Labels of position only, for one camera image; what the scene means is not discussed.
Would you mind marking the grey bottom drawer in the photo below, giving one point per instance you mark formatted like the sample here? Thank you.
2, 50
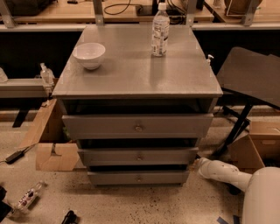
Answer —
107, 178

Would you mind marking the grey drawer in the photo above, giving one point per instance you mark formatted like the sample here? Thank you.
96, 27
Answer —
107, 178
137, 126
137, 156

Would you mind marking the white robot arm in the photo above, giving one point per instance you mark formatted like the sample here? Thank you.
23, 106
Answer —
261, 189

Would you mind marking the grey drawer cabinet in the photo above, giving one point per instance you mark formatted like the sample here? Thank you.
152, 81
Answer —
130, 81

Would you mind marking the grey middle drawer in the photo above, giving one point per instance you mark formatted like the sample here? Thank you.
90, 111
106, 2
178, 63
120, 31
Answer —
137, 156

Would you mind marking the grey top drawer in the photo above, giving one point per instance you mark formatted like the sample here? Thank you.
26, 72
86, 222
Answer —
137, 126

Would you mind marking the white ceramic bowl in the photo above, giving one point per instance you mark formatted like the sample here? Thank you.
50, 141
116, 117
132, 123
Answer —
89, 55

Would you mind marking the small white pump bottle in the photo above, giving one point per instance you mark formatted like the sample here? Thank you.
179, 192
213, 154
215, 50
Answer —
209, 58

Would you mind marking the clear plastic water bottle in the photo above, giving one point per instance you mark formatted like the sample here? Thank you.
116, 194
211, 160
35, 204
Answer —
160, 31

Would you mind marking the cardboard box at left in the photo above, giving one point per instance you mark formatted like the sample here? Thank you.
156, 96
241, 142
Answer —
53, 152

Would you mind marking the cardboard box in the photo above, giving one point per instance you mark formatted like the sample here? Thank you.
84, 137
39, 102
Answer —
258, 149
53, 152

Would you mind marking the sanitizer bottle on shelf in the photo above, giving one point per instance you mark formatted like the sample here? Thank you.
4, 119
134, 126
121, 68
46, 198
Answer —
46, 74

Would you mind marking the black folding side table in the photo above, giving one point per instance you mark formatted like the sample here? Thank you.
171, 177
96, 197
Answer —
253, 77

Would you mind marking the cardboard box at right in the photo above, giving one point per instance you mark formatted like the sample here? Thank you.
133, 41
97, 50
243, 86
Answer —
258, 149

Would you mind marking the black object bottom edge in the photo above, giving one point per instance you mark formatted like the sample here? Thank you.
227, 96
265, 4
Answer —
70, 218

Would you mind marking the black power adapter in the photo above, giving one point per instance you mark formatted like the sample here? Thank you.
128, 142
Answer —
17, 155

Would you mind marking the grey low shelf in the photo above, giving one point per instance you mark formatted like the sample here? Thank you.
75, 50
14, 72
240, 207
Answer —
25, 88

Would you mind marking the plastic bottle on floor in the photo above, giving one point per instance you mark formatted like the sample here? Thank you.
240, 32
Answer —
27, 200

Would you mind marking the clear bottle far left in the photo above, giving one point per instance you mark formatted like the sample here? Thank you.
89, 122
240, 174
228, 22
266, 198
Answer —
3, 76

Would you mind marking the black device left edge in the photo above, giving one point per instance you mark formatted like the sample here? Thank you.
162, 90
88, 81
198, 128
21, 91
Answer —
4, 207

